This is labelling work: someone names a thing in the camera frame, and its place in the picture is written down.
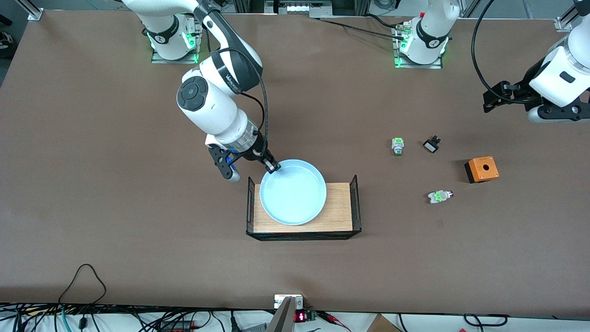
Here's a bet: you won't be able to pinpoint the light blue round plate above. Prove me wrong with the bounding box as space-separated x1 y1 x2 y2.
260 159 328 226

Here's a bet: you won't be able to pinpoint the brown cardboard piece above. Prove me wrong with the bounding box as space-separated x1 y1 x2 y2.
366 314 402 332

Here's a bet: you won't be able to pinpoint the orange button enclosure box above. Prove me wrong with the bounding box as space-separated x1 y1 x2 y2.
464 156 500 184

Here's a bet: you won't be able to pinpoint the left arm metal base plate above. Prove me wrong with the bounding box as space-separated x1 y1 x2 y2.
392 22 444 70

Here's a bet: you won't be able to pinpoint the silver camera bracket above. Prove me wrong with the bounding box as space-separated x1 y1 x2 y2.
274 294 304 310

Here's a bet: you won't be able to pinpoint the aluminium profile bracket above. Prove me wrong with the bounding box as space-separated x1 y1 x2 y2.
555 6 578 33
18 0 45 22

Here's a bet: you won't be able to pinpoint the black background equipment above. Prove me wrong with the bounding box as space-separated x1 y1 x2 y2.
0 14 14 59

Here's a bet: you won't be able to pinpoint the thin black looped cable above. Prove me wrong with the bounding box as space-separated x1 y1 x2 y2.
58 263 108 308

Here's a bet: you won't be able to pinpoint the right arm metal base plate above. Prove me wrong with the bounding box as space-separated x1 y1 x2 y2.
151 19 203 65

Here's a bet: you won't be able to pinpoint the wooden tray black mesh sides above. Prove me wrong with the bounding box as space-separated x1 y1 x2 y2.
246 174 362 242

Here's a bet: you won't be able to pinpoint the red clip lead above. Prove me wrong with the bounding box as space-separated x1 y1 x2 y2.
317 311 353 332

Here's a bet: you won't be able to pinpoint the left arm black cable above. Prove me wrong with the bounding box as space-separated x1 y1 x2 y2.
471 0 531 104

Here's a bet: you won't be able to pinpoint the black cable to arm base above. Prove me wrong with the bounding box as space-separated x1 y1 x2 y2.
317 18 404 39

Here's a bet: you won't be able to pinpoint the silver frame with white lights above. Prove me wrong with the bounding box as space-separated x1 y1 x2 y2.
264 0 333 18

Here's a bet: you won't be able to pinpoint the grey camera support bar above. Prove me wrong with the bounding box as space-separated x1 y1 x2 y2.
266 296 296 332

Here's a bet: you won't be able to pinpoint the black flat looped cable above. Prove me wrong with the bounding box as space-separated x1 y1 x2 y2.
463 313 509 327

